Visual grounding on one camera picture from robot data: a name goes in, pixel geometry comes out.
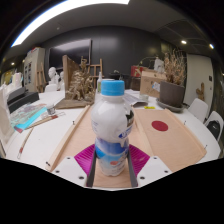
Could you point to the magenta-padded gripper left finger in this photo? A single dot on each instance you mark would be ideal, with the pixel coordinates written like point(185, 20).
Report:
point(83, 160)

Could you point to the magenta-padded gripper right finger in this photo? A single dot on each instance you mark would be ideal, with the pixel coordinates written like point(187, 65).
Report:
point(140, 160)

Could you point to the white bottle with blue cap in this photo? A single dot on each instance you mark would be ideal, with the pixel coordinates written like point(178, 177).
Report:
point(111, 126)

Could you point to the flat round red coaster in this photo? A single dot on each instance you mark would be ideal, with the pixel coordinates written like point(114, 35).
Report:
point(160, 125)

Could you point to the small yellow tag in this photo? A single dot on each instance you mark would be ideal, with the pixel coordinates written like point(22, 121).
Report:
point(149, 107)

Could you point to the wooden paintbrush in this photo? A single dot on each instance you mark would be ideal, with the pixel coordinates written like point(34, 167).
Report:
point(43, 120)

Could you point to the red-tipped paintbrush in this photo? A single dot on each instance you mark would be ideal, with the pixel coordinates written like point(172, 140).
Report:
point(26, 141)

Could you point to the small paint jar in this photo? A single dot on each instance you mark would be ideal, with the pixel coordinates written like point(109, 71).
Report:
point(50, 109)

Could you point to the grey plant saucer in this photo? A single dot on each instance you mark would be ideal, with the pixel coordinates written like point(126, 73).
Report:
point(173, 109)

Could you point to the cardboard box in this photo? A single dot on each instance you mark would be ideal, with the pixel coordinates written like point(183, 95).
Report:
point(148, 85)

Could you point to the white glue bottle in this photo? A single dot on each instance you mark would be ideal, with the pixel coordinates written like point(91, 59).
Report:
point(99, 85)

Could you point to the white plastic chair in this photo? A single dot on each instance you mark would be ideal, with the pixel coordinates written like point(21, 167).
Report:
point(199, 108)
point(216, 116)
point(50, 88)

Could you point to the black backpack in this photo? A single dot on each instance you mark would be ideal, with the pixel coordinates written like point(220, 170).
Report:
point(215, 127)

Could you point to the small white plaster figure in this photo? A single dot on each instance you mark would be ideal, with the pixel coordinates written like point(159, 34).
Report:
point(62, 80)

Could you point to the black case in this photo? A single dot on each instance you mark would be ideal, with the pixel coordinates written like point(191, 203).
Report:
point(21, 100)

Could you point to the red box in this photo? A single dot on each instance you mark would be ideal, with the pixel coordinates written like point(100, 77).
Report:
point(136, 70)

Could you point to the wooden mannequin figure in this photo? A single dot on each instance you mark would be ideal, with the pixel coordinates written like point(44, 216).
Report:
point(200, 92)

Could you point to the white plaster bust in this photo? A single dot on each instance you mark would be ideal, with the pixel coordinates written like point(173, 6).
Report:
point(52, 74)

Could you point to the wooden easel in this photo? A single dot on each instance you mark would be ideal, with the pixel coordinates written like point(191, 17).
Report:
point(95, 66)

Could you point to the beige cabinet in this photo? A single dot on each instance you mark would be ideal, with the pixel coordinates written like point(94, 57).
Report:
point(33, 66)

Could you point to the white canvas frame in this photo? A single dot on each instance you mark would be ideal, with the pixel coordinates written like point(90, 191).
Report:
point(6, 123)

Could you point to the black wall screen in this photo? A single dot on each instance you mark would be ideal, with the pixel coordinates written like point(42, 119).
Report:
point(66, 53)

